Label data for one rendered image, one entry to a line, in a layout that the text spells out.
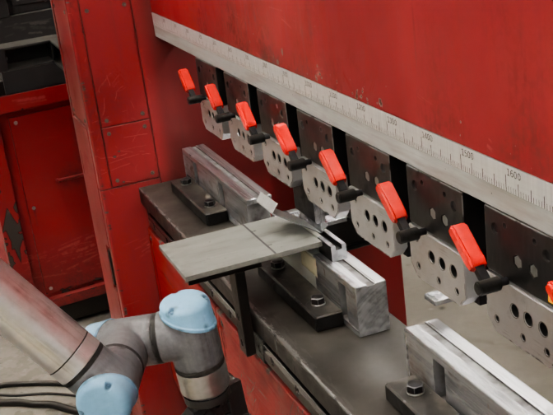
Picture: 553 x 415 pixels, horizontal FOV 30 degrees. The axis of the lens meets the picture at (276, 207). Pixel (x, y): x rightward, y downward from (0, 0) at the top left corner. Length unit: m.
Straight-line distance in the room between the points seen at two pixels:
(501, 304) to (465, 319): 2.48
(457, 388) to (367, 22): 0.53
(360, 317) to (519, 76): 0.74
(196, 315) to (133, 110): 1.30
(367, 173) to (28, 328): 0.55
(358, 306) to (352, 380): 0.16
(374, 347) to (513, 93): 0.72
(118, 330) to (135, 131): 1.28
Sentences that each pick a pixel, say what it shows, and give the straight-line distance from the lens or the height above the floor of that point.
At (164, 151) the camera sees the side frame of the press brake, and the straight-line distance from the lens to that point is 2.75.
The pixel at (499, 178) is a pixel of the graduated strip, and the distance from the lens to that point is 1.23.
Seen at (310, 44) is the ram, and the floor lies 1.38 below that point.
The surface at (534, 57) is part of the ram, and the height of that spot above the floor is 1.46.
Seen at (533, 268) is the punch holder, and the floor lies 1.21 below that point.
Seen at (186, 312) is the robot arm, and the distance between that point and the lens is 1.47.
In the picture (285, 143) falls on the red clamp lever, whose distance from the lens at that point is 1.77.
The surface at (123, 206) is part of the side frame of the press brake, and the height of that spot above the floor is 0.83.
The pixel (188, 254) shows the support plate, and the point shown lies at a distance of 1.91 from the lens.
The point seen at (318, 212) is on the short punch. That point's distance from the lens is 1.92.
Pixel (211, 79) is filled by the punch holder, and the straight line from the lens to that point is 2.26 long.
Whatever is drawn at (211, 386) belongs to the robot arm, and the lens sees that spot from 1.52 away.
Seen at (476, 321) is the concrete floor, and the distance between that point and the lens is 3.76.
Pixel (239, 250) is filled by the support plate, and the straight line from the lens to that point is 1.90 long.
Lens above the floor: 1.71
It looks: 20 degrees down
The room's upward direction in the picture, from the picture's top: 7 degrees counter-clockwise
